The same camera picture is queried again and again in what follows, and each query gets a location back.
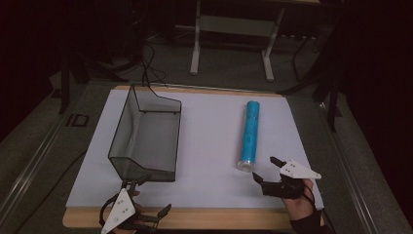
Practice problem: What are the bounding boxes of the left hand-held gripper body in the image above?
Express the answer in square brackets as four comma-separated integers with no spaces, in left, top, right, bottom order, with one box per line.
[99,187,146,234]

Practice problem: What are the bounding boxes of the white metal table frame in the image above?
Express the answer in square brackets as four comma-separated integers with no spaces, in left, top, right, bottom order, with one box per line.
[189,0,287,83]

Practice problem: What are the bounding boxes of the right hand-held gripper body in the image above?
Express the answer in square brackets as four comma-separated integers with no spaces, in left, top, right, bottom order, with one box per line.
[260,159,322,200]

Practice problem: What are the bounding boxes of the black metal stand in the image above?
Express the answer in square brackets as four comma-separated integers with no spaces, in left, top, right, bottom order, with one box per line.
[57,53,130,115]
[277,32,344,134]

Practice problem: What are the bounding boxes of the grey see-through storage bin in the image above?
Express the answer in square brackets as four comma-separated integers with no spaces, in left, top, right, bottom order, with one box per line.
[107,84,182,183]

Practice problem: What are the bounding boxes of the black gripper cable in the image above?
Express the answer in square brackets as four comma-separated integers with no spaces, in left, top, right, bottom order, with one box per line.
[98,193,119,228]
[301,179,329,228]

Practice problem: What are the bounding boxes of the white table mat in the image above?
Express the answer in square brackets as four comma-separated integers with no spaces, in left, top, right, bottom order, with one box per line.
[65,89,324,211]

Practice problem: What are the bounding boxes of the grey metal floor rail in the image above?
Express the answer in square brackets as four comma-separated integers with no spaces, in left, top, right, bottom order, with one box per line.
[316,101,383,234]
[0,110,71,222]

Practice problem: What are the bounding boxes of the black rectangular floor bracket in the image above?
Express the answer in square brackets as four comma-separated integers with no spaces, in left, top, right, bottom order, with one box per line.
[65,113,90,128]

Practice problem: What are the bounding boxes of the person's right hand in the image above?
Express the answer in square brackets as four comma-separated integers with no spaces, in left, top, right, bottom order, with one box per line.
[282,178,317,222]

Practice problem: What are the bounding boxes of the person's left hand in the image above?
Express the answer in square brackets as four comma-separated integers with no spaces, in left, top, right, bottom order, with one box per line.
[111,190,148,234]

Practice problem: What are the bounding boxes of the black floor cables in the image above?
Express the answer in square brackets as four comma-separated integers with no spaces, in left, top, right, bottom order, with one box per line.
[137,40,169,90]

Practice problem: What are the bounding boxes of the blue cylindrical roll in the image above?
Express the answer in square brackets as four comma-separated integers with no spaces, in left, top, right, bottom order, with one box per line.
[236,99,261,173]

